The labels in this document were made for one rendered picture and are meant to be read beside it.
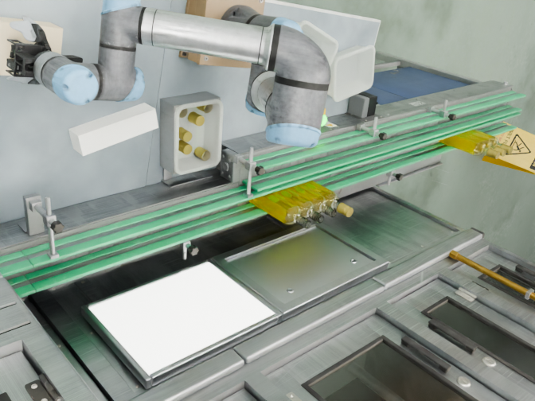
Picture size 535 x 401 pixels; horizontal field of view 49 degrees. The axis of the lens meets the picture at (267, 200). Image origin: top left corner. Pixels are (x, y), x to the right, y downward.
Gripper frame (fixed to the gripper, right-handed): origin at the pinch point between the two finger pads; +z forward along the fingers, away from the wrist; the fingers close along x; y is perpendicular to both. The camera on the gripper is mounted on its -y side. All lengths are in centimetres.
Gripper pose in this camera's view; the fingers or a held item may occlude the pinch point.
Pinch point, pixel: (24, 48)
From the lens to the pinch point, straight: 154.2
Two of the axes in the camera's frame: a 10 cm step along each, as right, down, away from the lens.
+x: -2.0, 9.2, 3.5
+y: -7.4, 0.9, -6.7
